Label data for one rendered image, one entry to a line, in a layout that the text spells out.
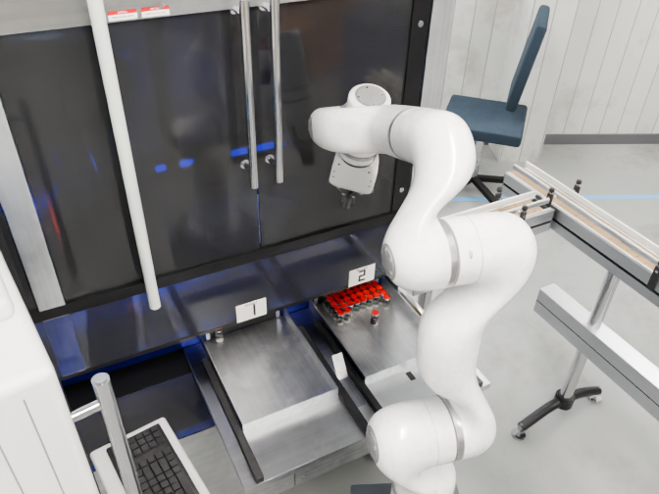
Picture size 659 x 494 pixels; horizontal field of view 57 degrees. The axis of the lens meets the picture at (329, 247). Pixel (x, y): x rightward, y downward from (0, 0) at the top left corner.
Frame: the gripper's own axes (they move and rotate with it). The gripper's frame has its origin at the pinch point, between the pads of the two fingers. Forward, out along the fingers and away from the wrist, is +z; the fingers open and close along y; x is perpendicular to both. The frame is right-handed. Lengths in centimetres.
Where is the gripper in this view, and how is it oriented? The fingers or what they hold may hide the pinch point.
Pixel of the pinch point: (348, 198)
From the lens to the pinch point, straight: 143.9
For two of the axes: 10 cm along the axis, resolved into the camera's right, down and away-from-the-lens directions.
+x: -2.5, 7.8, -5.7
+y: -9.6, -2.7, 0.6
